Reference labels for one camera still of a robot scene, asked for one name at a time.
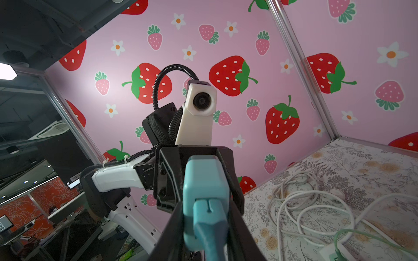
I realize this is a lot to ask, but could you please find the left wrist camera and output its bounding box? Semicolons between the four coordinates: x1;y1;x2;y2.
175;80;217;146

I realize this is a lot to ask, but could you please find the white blue power strip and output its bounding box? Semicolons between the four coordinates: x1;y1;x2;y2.
320;243;356;261

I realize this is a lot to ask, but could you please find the light green charger cable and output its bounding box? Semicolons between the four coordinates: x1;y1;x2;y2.
332;228;418;261

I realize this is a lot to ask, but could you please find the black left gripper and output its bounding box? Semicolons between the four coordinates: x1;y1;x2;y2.
148;145;266;261

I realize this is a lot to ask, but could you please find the aluminium corner post left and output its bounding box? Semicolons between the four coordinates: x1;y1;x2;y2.
267;0;340;140

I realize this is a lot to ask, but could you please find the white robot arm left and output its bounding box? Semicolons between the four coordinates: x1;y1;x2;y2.
80;104;244;261

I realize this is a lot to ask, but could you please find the white power strip cord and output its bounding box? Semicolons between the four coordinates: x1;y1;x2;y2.
266;171;418;261

